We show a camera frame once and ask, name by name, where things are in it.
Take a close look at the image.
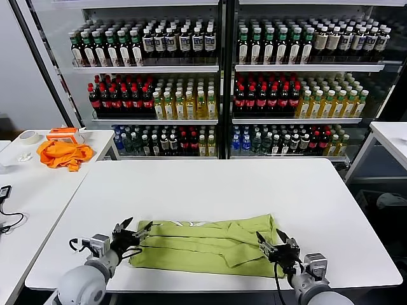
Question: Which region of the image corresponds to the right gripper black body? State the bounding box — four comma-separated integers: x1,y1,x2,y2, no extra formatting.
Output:
268,244,300,266

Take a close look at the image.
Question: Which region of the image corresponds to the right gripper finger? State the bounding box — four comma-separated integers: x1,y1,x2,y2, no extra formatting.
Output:
256,231,274,254
276,229,300,250

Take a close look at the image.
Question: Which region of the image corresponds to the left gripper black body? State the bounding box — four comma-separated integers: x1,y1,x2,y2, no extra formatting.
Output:
111,229,141,258

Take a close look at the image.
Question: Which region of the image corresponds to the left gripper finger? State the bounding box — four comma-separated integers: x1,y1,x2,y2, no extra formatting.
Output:
113,217,134,234
133,220,154,239

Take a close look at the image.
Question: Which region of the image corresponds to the yellow-green t-shirt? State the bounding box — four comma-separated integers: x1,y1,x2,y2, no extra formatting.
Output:
128,213,286,278

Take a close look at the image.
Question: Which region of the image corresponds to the dark storage bin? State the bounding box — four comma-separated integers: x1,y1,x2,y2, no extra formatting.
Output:
355,189,407,224

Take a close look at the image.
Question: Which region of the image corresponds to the crumpled orange cloth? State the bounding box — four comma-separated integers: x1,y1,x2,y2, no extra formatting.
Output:
36,141,95,173

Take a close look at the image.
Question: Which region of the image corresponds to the white side table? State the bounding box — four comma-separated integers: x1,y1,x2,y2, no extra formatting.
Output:
345,122,407,184
0,129,116,305

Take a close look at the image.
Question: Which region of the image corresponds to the orange and white box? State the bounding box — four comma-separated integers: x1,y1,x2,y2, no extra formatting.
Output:
46,127,86,146

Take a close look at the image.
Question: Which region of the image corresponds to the grey cloth bundle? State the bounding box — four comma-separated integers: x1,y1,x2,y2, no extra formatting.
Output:
376,193,407,212

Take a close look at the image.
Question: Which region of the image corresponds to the beige masking tape roll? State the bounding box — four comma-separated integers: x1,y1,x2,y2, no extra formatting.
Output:
17,130,41,147

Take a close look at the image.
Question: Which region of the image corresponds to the drinks shelf unit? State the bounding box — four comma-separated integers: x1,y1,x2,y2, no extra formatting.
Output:
11,0,228,161
227,0,407,164

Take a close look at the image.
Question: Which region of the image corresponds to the green-cap dark tea bottle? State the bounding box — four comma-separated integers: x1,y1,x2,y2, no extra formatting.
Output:
263,27,276,65
129,29,144,67
251,27,263,65
104,29,121,68
79,30,98,68
91,29,109,68
301,27,316,65
116,29,132,68
238,27,250,65
277,27,289,65
69,30,86,68
289,27,303,65

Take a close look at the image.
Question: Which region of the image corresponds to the white-cap blue-label bottle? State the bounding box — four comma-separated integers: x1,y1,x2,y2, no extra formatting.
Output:
165,28,178,60
154,29,167,60
178,28,191,60
142,29,155,60
203,27,217,60
191,27,204,60

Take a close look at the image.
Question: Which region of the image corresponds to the white-cap dark drink bottle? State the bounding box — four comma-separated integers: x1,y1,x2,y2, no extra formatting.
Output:
326,27,341,59
351,27,366,59
338,27,354,59
314,27,330,59
363,27,379,59
375,28,392,60

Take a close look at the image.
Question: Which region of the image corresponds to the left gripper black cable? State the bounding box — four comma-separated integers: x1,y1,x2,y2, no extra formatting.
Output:
122,247,143,260

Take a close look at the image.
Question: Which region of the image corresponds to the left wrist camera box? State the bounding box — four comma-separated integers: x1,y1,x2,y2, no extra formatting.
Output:
90,234,111,257

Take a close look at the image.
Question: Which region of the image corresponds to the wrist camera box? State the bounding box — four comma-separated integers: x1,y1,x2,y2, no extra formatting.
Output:
303,253,329,280
90,234,111,257

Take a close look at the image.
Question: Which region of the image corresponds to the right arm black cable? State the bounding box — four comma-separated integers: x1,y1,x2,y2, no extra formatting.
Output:
273,260,306,305

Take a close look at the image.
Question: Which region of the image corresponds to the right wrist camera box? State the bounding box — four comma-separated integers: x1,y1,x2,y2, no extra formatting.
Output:
303,253,329,280

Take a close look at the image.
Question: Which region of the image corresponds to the left camera black cable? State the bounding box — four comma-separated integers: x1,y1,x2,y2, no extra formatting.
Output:
69,237,93,254

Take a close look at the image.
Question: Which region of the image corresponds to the black adapter cable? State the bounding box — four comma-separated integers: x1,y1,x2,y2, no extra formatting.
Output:
0,197,25,236

